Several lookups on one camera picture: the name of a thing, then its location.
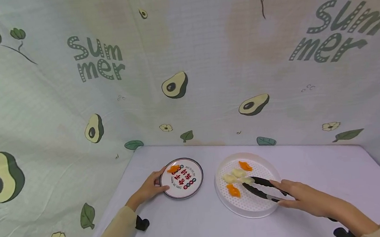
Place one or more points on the person's left thumb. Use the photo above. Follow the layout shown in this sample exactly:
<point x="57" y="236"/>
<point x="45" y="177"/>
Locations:
<point x="163" y="189"/>

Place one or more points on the person's left index finger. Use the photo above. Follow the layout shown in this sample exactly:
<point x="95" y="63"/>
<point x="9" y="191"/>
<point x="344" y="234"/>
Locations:
<point x="157" y="174"/>

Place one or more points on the person's right hand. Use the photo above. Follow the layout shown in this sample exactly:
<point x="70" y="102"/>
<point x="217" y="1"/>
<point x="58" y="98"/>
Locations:
<point x="307" y="197"/>

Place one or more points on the person's left hand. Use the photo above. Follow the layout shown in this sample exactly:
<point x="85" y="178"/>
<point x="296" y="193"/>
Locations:
<point x="146" y="191"/>

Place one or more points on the pale yellow dumpling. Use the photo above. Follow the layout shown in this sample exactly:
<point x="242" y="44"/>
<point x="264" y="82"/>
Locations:
<point x="239" y="172"/>
<point x="229" y="178"/>
<point x="247" y="180"/>

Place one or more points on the round printed white plate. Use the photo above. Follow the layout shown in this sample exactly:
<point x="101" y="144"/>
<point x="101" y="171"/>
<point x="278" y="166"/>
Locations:
<point x="186" y="183"/>

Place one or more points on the person's right thumb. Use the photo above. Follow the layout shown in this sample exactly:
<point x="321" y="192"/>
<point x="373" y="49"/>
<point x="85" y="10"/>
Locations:
<point x="286" y="202"/>

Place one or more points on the person's right index finger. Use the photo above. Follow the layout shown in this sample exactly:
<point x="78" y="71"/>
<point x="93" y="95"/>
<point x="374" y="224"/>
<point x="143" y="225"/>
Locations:
<point x="279" y="186"/>

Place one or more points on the round white perforated tray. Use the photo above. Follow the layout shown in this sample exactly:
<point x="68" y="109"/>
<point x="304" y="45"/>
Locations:
<point x="253" y="204"/>

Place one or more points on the orange dumpling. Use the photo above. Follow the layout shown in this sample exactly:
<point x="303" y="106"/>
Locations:
<point x="245" y="165"/>
<point x="173" y="169"/>
<point x="233" y="190"/>

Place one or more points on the person's right forearm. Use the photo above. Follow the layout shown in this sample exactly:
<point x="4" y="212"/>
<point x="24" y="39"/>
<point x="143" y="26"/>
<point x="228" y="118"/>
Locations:
<point x="361" y="220"/>

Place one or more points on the black tongs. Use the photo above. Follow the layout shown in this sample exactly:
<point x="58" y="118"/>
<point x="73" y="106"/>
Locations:
<point x="260" y="192"/>

